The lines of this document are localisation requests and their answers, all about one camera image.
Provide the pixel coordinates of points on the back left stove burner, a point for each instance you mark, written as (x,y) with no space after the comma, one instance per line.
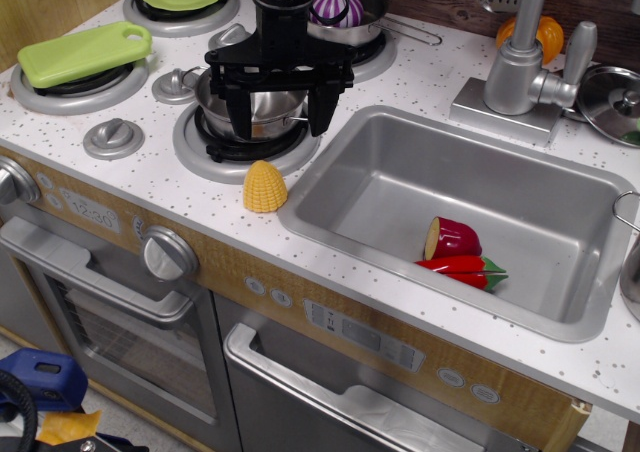
(171,25)

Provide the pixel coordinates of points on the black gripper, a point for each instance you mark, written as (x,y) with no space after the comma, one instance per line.
(280,55)

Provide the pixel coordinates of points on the silver stovetop knob front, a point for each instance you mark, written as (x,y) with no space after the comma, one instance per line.
(114,139)

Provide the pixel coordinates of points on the steel saucepan with handle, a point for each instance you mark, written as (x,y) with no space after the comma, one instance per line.
(363,22)

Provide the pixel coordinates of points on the red toy chili pepper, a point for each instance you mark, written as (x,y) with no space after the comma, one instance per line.
(476,271)

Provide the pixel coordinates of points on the grey sink basin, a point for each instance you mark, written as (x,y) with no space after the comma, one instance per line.
(374,190)

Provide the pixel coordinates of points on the silver stovetop knob middle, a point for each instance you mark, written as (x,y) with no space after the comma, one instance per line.
(176,87)

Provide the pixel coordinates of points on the silver toy faucet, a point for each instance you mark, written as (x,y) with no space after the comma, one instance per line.
(521,99)

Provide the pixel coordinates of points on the dishwasher door with handle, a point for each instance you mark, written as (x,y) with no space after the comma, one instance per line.
(292,393)

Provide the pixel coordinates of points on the yellow tape piece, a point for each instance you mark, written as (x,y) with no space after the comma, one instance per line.
(64,427)

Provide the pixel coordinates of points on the blue clamp tool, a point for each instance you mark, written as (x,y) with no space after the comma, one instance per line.
(55,381)

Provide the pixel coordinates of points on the purple white toy onion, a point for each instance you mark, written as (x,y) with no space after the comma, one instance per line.
(345,7)

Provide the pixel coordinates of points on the silver stovetop knob back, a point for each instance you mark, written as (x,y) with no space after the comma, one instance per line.
(234,34)

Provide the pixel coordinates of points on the green cutting board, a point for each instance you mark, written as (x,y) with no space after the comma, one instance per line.
(81,54)

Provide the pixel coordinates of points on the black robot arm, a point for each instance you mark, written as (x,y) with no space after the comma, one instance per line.
(281,56)

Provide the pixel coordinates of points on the silver oven dial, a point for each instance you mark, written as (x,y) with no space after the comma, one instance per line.
(16,183)
(166,255)

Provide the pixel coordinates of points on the silver oven dial left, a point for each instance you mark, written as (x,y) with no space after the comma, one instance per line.
(16,183)

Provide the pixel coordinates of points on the front left stove burner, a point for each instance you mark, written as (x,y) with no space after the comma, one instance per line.
(89,96)

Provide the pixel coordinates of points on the yellow toy corn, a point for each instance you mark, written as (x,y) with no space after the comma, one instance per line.
(264,189)

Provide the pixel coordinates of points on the back right stove burner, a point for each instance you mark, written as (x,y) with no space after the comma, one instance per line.
(375,53)

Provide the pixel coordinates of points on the orange toy pumpkin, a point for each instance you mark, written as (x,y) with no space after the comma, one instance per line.
(549,34)

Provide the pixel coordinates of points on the silver stovetop knob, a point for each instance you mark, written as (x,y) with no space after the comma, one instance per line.
(114,139)
(234,34)
(176,87)

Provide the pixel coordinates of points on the steel pot lid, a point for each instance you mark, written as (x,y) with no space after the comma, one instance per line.
(608,98)

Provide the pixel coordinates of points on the red purple toy vegetable half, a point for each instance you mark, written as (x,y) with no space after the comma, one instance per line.
(447,238)

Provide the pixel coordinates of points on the oven door with handle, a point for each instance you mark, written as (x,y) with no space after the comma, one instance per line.
(154,345)

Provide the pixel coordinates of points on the silver oven dial right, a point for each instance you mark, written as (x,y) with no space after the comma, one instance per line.
(166,255)

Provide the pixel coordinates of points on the steel pot on front burner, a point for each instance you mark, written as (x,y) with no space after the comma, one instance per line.
(273,114)

